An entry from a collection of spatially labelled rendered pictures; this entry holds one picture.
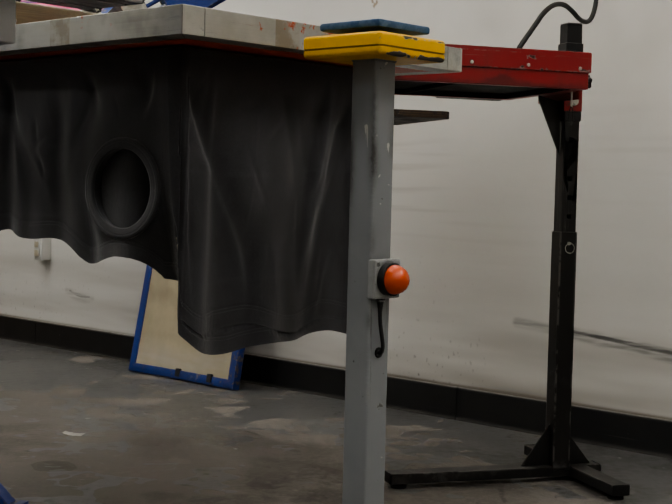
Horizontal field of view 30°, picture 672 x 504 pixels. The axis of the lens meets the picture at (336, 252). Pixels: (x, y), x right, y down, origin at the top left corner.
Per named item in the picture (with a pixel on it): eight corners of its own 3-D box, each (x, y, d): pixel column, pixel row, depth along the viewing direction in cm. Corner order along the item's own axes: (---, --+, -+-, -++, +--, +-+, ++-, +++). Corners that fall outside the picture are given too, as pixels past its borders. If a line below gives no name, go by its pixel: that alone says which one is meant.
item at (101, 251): (210, 282, 178) (214, 51, 176) (163, 284, 172) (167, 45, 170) (26, 263, 209) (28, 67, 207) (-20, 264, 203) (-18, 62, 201)
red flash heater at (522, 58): (521, 106, 350) (523, 63, 350) (604, 96, 307) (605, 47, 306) (312, 96, 332) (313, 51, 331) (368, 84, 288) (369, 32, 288)
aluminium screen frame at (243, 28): (462, 72, 201) (462, 48, 201) (181, 34, 158) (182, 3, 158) (150, 89, 254) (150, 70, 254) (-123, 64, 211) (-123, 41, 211)
